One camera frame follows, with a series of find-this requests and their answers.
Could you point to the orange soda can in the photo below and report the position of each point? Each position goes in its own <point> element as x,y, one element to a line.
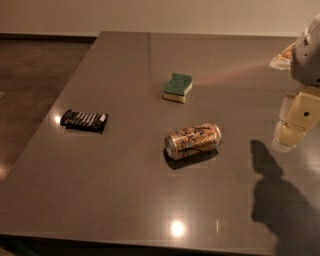
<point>187,142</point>

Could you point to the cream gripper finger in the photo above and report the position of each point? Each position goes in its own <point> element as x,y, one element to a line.
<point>299,113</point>
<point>283,60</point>

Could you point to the green and yellow sponge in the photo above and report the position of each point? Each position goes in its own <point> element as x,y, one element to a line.
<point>177,88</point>

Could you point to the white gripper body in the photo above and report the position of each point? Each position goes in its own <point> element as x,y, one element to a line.
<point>307,58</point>

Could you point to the black striped snack packet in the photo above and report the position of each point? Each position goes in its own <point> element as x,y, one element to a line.
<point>84,121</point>

